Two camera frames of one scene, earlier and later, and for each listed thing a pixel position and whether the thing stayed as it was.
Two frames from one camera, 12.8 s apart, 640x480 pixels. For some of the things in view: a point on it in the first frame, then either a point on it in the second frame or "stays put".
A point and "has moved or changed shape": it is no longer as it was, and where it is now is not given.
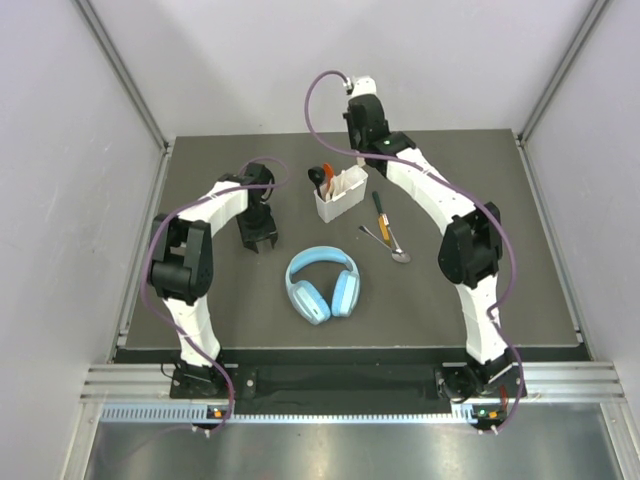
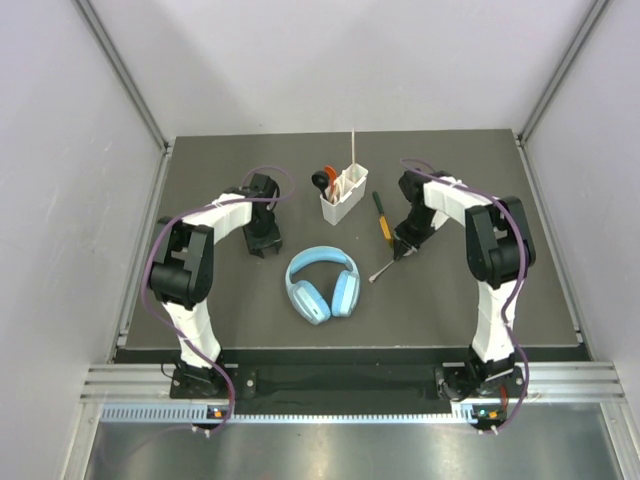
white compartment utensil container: [350, 191] has moved or changed shape
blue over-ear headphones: [306, 298] stays put
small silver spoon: [398, 256] to [373, 277]
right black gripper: [346, 116] to [405, 241]
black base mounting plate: [464, 382] stays put
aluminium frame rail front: [141, 394] stays put
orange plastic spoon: [328, 172] stays put
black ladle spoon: [316, 175] has moved or changed shape
